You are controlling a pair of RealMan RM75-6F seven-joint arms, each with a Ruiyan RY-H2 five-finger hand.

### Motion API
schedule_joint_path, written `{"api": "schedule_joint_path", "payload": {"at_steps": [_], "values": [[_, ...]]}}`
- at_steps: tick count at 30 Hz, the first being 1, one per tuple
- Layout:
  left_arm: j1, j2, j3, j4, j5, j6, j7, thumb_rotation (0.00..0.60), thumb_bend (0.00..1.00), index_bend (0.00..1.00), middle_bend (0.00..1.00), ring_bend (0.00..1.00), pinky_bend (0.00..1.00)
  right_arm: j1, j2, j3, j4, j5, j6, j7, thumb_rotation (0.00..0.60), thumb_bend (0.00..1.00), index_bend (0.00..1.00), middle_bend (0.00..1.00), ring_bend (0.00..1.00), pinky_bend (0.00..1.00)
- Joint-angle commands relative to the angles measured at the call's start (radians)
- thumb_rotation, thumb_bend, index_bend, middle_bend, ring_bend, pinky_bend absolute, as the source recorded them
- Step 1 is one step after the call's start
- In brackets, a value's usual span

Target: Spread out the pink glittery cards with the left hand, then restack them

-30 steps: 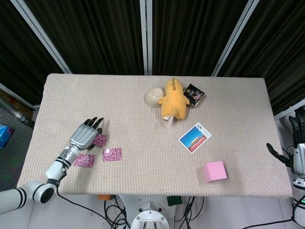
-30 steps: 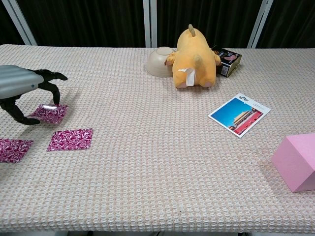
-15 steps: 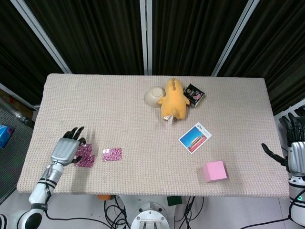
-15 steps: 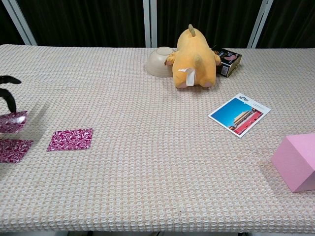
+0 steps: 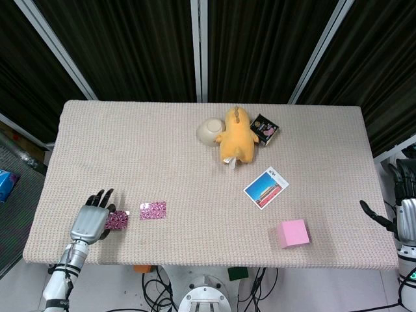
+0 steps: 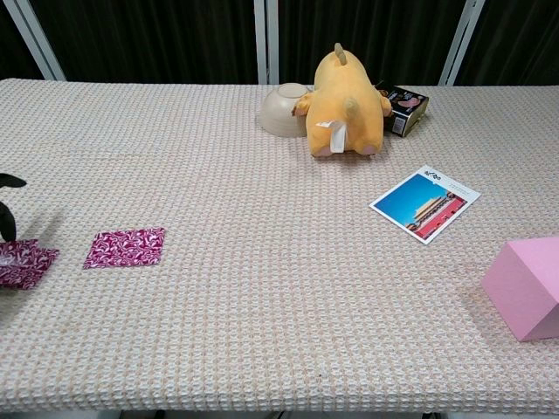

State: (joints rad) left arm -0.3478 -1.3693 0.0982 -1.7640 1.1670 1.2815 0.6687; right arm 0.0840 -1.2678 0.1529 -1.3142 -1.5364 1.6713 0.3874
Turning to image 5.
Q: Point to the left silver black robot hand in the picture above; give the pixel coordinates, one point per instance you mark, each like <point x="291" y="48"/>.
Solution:
<point x="89" y="224"/>

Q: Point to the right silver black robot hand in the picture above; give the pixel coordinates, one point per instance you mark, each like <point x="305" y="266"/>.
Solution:
<point x="408" y="221"/>

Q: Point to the pink patterned packet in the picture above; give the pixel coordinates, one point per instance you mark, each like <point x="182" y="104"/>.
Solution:
<point x="117" y="221"/>
<point x="152" y="210"/>

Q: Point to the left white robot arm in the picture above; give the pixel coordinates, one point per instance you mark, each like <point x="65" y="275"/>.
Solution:
<point x="61" y="279"/>

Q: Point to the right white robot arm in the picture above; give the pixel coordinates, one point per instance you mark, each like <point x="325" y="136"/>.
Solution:
<point x="408" y="260"/>

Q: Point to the white grey robot base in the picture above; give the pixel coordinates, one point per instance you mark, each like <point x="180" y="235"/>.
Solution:
<point x="208" y="295"/>

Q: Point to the grey textured floor mat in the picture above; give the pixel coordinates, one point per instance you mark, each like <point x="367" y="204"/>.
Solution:
<point x="19" y="227"/>

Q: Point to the orange button box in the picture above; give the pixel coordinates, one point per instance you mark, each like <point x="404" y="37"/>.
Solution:
<point x="143" y="269"/>

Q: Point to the blue cardboard box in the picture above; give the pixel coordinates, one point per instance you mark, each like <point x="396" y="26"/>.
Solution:
<point x="6" y="185"/>

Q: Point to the beige waffle tablecloth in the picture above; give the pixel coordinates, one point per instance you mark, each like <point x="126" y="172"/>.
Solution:
<point x="178" y="182"/>

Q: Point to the pink cube block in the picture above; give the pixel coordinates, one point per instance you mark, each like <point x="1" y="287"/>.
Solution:
<point x="294" y="234"/>

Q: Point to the palace photo postcard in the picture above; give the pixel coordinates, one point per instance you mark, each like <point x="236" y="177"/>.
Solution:
<point x="265" y="188"/>

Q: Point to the beige bowl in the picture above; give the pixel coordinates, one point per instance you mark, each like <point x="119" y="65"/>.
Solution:
<point x="208" y="131"/>

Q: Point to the green button box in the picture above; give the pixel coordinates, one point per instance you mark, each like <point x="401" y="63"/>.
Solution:
<point x="238" y="273"/>

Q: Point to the black pleated curtain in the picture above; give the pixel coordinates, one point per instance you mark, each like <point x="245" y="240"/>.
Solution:
<point x="130" y="48"/>
<point x="383" y="65"/>
<point x="22" y="65"/>
<point x="260" y="48"/>

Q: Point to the black snack packet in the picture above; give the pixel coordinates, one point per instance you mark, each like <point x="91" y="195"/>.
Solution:
<point x="268" y="130"/>

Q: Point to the yellow plush toy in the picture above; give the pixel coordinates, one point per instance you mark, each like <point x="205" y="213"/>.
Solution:
<point x="237" y="139"/>

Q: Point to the white metal frame post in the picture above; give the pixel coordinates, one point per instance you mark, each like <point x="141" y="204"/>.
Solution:
<point x="395" y="148"/>
<point x="199" y="48"/>
<point x="58" y="52"/>
<point x="321" y="48"/>
<point x="26" y="131"/>

